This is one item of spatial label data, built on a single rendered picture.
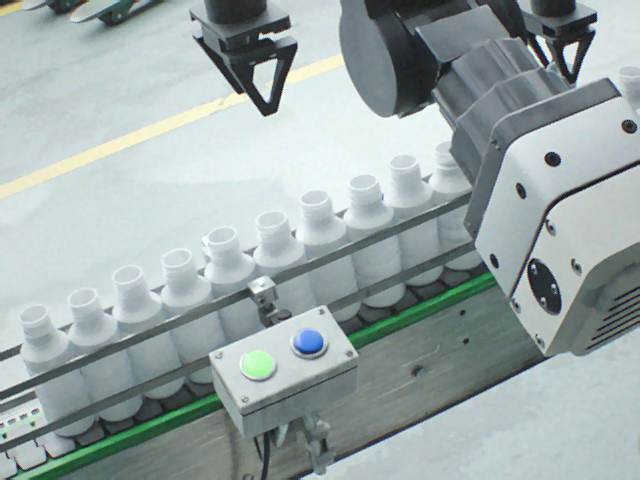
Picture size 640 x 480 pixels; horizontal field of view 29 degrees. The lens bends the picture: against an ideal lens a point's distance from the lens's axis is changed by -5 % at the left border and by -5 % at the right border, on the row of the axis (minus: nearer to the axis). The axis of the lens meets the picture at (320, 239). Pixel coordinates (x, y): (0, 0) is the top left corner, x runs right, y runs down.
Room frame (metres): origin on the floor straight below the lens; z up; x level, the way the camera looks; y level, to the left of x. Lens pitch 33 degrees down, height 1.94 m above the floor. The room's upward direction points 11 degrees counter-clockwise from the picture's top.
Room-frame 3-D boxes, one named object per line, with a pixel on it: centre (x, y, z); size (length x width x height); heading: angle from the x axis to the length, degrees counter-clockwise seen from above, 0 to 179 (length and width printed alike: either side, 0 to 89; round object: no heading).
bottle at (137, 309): (1.21, 0.22, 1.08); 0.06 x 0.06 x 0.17
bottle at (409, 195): (1.34, -0.11, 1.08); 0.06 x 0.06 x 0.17
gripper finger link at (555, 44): (1.41, -0.34, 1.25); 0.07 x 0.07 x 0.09; 20
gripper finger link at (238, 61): (1.10, 0.03, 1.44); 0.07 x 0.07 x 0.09; 20
